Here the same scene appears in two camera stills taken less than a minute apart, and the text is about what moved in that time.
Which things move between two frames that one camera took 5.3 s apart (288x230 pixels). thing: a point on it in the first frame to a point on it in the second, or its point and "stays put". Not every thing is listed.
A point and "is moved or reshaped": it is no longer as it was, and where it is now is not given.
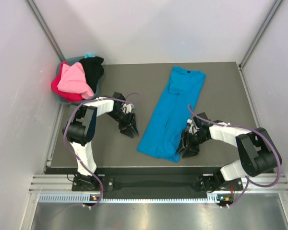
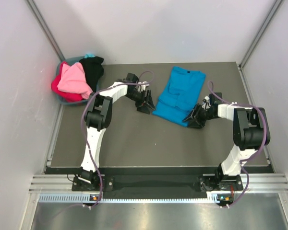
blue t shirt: [162, 137] is moved or reshaped
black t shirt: [93, 70] stays put
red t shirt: [63, 95] stays put
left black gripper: [125, 127] to [142, 109]
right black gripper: [185, 135] to [198, 123]
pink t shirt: [74, 80] stays put
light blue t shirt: [89, 55] stays put
